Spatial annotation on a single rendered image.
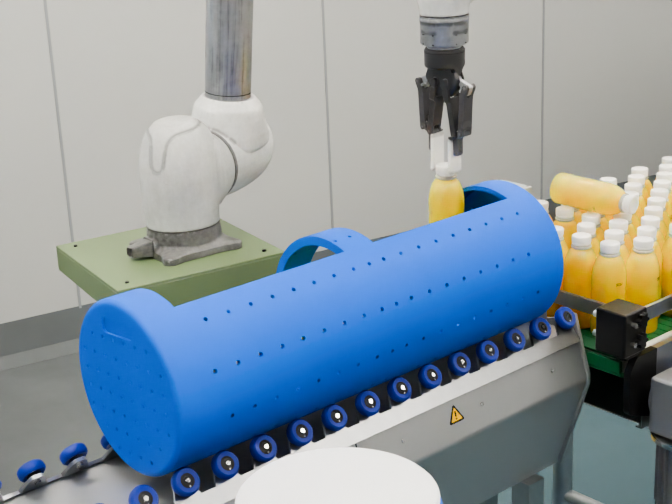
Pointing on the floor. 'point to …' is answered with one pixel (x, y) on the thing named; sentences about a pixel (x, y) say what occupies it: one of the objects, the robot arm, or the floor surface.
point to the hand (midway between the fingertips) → (445, 153)
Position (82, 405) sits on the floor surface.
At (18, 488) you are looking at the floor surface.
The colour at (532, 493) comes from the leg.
